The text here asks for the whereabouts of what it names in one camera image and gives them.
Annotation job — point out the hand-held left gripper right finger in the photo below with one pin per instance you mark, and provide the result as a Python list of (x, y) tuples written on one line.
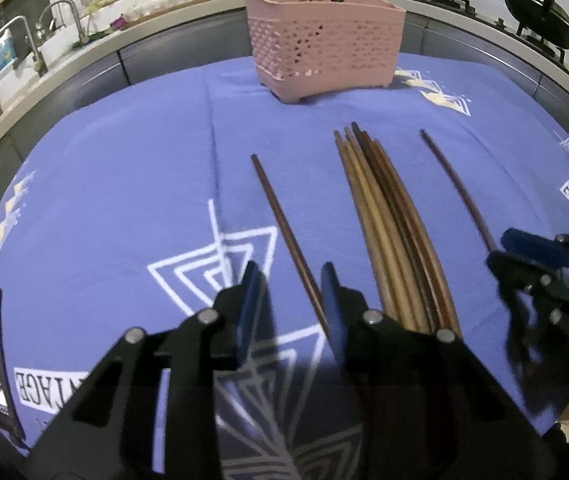
[(331, 300)]

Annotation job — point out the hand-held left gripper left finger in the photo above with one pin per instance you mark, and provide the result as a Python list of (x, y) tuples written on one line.
[(253, 300)]

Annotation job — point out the blue white packet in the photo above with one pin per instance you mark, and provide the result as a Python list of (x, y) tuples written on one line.
[(2, 52)]

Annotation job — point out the dark wooden chopstick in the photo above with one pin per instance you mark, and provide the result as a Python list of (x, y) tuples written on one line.
[(457, 190), (284, 230)]

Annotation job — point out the purple flower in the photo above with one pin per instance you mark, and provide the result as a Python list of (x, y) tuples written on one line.
[(120, 23)]

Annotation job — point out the bundle of wooden chopsticks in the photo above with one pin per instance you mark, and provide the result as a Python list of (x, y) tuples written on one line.
[(389, 240)]

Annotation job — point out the blue printed tablecloth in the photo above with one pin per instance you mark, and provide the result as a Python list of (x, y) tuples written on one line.
[(114, 185)]

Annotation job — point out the steel faucet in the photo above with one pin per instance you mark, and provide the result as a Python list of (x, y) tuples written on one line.
[(29, 35), (79, 22)]

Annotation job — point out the pink perforated plastic basket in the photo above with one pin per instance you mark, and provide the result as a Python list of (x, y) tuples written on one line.
[(324, 45)]

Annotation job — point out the black wok with lid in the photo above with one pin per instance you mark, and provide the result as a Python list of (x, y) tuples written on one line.
[(539, 15)]

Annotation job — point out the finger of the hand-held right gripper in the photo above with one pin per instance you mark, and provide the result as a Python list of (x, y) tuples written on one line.
[(554, 300), (532, 249)]

